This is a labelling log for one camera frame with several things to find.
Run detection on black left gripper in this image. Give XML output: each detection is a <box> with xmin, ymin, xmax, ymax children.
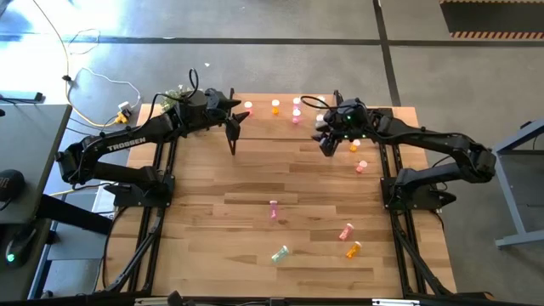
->
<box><xmin>173</xmin><ymin>88</ymin><xmax>252</xmax><ymax>156</ymax></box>

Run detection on green potted plant black pot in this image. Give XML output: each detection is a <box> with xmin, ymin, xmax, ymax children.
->
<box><xmin>159</xmin><ymin>83</ymin><xmax>201</xmax><ymax>107</ymax></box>

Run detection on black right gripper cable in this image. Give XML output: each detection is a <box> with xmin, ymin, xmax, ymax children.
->
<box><xmin>299</xmin><ymin>93</ymin><xmax>339</xmax><ymax>112</ymax></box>

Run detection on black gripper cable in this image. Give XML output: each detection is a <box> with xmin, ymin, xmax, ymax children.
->
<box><xmin>188</xmin><ymin>66</ymin><xmax>201</xmax><ymax>101</ymax></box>
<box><xmin>299</xmin><ymin>93</ymin><xmax>339</xmax><ymax>112</ymax></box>

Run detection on black mat hazard stripe edge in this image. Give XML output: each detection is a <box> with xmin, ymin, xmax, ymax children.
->
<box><xmin>439</xmin><ymin>0</ymin><xmax>544</xmax><ymax>40</ymax></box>

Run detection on wooden shelf black metal frame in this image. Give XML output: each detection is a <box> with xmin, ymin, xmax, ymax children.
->
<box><xmin>229</xmin><ymin>87</ymin><xmax>344</xmax><ymax>157</ymax></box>

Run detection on grey desk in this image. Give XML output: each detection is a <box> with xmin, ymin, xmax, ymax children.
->
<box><xmin>0</xmin><ymin>103</ymin><xmax>114</xmax><ymax>301</ymax></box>

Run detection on white yellow power strip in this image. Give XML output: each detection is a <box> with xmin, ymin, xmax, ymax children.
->
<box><xmin>115</xmin><ymin>100</ymin><xmax>133</xmax><ymax>125</ymax></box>

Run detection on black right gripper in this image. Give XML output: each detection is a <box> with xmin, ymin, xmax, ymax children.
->
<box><xmin>310</xmin><ymin>97</ymin><xmax>372</xmax><ymax>157</ymax></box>

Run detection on aluminium extrusion bar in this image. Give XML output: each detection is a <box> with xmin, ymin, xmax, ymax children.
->
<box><xmin>372</xmin><ymin>298</ymin><xmax>421</xmax><ymax>306</ymax></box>
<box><xmin>134</xmin><ymin>297</ymin><xmax>184</xmax><ymax>305</ymax></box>

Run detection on dark flat device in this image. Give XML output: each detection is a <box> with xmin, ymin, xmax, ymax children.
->
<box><xmin>0</xmin><ymin>89</ymin><xmax>44</xmax><ymax>104</ymax></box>

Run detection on black computer mouse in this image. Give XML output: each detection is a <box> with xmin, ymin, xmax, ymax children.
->
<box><xmin>3</xmin><ymin>227</ymin><xmax>37</xmax><ymax>269</ymax></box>

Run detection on black round device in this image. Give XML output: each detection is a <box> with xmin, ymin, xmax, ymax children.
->
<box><xmin>0</xmin><ymin>168</ymin><xmax>26</xmax><ymax>203</ymax></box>

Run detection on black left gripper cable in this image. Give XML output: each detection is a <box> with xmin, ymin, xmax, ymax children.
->
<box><xmin>188</xmin><ymin>66</ymin><xmax>201</xmax><ymax>101</ymax></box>

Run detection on blue grey metal table frame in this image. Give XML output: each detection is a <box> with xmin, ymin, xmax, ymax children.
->
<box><xmin>468</xmin><ymin>116</ymin><xmax>544</xmax><ymax>250</ymax></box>

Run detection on white floor cable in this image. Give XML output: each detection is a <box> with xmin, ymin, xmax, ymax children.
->
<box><xmin>31</xmin><ymin>0</ymin><xmax>144</xmax><ymax>128</ymax></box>

